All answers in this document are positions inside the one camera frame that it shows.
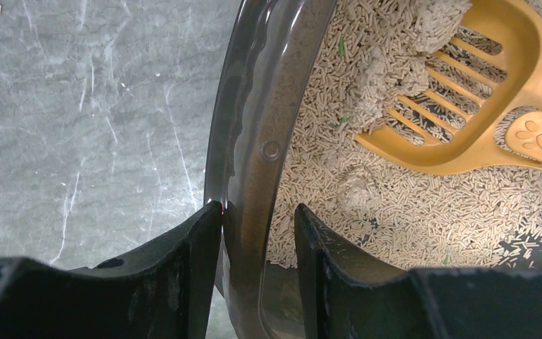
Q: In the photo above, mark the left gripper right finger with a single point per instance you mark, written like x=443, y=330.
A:
x=347, y=293

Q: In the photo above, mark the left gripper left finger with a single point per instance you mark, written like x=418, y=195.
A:
x=161, y=289

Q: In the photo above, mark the yellow litter scoop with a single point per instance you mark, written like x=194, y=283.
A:
x=507, y=128

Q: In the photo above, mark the dark grey litter box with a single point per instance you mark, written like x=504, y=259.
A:
x=269, y=62

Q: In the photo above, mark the beige cat litter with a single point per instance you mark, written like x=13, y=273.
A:
x=374, y=53

